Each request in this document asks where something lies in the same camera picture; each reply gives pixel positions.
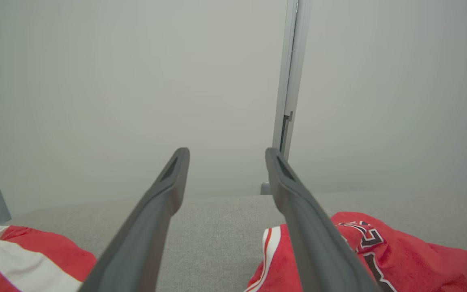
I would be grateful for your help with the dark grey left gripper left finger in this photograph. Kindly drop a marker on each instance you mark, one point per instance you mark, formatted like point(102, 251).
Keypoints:
point(136, 243)

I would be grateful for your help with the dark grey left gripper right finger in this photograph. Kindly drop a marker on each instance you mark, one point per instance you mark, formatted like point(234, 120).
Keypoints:
point(318, 251)

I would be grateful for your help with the red basketball jersey number 23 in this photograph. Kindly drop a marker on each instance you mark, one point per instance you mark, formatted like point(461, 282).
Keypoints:
point(412, 263)

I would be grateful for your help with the red shorts with white stripe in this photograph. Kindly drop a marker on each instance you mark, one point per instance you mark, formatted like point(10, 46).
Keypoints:
point(35, 247)

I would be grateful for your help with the grey partition post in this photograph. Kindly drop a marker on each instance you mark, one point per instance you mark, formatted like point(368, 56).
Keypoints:
point(294, 61)

